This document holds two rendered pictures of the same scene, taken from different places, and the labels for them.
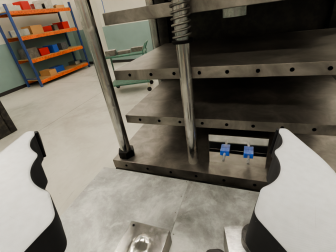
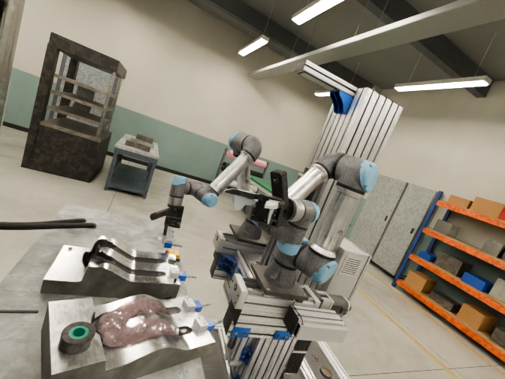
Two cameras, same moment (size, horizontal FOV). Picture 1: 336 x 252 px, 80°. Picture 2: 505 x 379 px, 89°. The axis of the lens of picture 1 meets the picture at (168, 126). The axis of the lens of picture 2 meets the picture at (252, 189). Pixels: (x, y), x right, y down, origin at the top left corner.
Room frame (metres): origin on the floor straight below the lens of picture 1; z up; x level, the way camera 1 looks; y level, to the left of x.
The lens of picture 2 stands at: (0.59, 0.42, 1.58)
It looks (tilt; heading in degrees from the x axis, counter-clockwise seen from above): 9 degrees down; 220
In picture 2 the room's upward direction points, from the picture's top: 21 degrees clockwise
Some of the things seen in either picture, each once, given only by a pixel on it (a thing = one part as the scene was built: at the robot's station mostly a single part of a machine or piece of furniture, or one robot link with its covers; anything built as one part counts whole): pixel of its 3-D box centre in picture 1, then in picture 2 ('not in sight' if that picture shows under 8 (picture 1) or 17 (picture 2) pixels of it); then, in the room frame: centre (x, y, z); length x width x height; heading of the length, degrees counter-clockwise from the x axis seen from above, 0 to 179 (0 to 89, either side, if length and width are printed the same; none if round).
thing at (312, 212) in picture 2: not in sight; (303, 211); (-0.19, 0.02, 1.43); 0.11 x 0.08 x 0.09; 177
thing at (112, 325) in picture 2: not in sight; (141, 318); (0.12, -0.23, 0.90); 0.26 x 0.18 x 0.08; 173
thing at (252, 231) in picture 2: not in sight; (252, 227); (-0.70, -0.53, 1.09); 0.15 x 0.15 x 0.10
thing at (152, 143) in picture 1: (231, 134); not in sight; (1.10, -0.40, 0.76); 1.30 x 0.84 x 0.06; 66
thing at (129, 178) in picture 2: not in sight; (135, 159); (-1.79, -4.70, 0.46); 1.90 x 0.70 x 0.92; 65
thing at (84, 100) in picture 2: not in sight; (83, 113); (-0.84, -5.16, 1.03); 1.54 x 0.94 x 2.06; 65
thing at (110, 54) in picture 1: (129, 68); not in sight; (4.66, 0.66, 0.50); 0.98 x 0.55 x 1.01; 85
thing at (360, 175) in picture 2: not in sight; (335, 220); (-0.45, 0.04, 1.41); 0.15 x 0.12 x 0.55; 87
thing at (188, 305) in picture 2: not in sight; (198, 306); (-0.16, -0.25, 0.86); 0.13 x 0.05 x 0.05; 173
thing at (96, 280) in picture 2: not in sight; (121, 265); (0.05, -0.58, 0.87); 0.50 x 0.26 x 0.14; 156
